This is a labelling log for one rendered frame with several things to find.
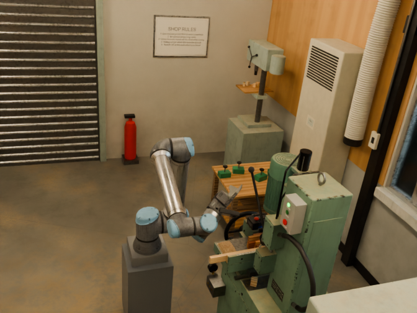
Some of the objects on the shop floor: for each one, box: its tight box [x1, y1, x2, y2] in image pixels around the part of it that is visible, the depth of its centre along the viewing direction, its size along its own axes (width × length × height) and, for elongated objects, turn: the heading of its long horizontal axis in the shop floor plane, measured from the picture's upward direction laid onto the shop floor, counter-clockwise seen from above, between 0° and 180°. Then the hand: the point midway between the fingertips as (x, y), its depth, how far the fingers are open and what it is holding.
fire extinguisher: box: [122, 114, 139, 165], centre depth 517 cm, size 18×19×60 cm
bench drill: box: [223, 39, 286, 165], centre depth 476 cm, size 48×62×158 cm
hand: (237, 188), depth 237 cm, fingers open, 14 cm apart
